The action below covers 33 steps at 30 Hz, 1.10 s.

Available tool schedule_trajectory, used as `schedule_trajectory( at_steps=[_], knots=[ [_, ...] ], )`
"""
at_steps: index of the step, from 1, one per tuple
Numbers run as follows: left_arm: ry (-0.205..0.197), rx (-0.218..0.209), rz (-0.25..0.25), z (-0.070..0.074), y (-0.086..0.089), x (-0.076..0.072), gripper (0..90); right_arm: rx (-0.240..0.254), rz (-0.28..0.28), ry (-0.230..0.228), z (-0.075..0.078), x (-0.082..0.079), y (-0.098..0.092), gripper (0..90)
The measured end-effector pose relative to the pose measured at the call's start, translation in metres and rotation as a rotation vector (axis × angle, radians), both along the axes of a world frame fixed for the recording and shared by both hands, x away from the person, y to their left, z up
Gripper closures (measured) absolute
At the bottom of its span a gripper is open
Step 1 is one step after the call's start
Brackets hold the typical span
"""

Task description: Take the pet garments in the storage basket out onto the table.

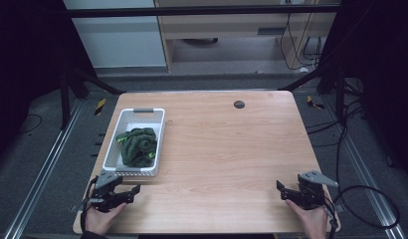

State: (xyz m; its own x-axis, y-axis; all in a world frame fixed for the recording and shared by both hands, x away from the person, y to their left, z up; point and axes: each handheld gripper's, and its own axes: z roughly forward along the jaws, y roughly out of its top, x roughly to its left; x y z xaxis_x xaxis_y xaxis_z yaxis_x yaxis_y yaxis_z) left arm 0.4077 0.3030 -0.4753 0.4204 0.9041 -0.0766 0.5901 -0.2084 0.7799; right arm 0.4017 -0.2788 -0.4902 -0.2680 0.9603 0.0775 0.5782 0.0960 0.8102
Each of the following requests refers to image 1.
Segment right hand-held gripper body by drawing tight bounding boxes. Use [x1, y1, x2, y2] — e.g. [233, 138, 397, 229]
[296, 169, 339, 211]

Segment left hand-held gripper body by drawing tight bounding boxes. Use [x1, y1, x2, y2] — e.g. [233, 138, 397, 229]
[88, 170, 130, 214]

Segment person's right hand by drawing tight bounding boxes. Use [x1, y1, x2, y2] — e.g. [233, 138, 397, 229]
[285, 198, 329, 239]

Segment person's left hand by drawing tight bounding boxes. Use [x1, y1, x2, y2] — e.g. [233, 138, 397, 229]
[85, 202, 128, 237]

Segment dark green cloth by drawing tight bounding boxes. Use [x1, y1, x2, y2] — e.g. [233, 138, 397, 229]
[114, 126, 159, 168]

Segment white plastic basket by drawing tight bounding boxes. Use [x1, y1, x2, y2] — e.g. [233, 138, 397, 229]
[102, 107, 166, 177]

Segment yellow black striped marker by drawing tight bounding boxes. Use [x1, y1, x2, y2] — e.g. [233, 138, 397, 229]
[306, 95, 325, 111]
[94, 98, 107, 117]

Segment black metal stand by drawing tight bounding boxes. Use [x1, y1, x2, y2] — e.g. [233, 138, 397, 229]
[279, 61, 364, 125]
[58, 68, 126, 130]

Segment white cabinet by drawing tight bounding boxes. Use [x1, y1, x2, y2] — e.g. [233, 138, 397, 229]
[63, 0, 168, 70]

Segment light wooden desk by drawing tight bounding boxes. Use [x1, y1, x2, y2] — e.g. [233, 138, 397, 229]
[154, 0, 340, 73]

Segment black horizontal bar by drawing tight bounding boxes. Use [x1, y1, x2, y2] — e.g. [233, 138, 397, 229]
[66, 4, 342, 19]

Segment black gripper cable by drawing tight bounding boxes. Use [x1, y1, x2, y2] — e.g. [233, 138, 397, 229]
[322, 184, 401, 239]
[80, 177, 100, 233]

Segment silver floor rail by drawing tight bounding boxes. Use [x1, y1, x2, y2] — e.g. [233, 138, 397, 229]
[319, 94, 407, 239]
[2, 99, 85, 239]

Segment black floor cables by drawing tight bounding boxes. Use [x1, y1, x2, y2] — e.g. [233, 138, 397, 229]
[306, 99, 369, 200]

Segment black hanging cables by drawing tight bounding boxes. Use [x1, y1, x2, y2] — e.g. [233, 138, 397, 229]
[279, 0, 324, 73]

